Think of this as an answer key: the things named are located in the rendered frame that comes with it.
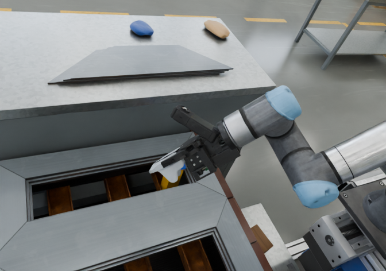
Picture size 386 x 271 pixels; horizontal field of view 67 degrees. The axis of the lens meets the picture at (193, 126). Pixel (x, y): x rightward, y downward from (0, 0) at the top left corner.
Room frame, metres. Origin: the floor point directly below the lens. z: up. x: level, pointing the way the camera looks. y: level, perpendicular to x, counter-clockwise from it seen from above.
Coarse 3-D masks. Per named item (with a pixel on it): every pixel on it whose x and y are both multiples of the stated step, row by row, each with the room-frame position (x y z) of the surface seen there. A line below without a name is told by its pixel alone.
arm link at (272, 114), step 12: (264, 96) 0.50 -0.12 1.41; (276, 96) 0.50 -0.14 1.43; (288, 96) 0.49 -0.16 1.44; (252, 108) 0.48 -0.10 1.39; (264, 108) 0.48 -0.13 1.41; (276, 108) 0.47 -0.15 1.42; (288, 108) 0.48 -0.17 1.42; (300, 108) 0.49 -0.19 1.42; (252, 120) 0.46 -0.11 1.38; (264, 120) 0.46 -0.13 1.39; (276, 120) 0.47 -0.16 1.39; (288, 120) 0.48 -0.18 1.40; (252, 132) 0.45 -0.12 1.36; (264, 132) 0.46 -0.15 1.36; (276, 132) 0.47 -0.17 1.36
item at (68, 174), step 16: (128, 160) 0.65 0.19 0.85; (144, 160) 0.68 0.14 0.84; (48, 176) 0.49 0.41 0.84; (64, 176) 0.51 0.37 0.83; (80, 176) 0.53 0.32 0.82; (192, 176) 0.67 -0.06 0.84; (32, 208) 0.37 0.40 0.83; (176, 240) 0.42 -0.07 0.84; (192, 240) 0.44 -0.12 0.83; (128, 256) 0.32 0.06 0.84; (144, 256) 0.34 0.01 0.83; (224, 256) 0.42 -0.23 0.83
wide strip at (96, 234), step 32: (160, 192) 0.56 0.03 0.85; (192, 192) 0.60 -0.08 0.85; (32, 224) 0.32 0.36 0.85; (64, 224) 0.35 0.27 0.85; (96, 224) 0.38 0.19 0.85; (128, 224) 0.41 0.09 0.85; (160, 224) 0.44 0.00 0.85; (192, 224) 0.48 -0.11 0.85; (0, 256) 0.21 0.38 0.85; (32, 256) 0.24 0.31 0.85; (64, 256) 0.26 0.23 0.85; (96, 256) 0.29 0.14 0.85
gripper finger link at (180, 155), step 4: (188, 148) 0.42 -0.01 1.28; (192, 148) 0.43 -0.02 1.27; (180, 152) 0.40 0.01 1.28; (184, 152) 0.41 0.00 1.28; (172, 156) 0.40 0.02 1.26; (176, 156) 0.40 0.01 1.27; (180, 156) 0.40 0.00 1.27; (184, 156) 0.40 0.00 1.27; (164, 160) 0.40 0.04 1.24; (168, 160) 0.39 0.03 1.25; (172, 160) 0.40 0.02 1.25; (176, 160) 0.39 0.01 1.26; (164, 164) 0.39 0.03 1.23; (168, 164) 0.40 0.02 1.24
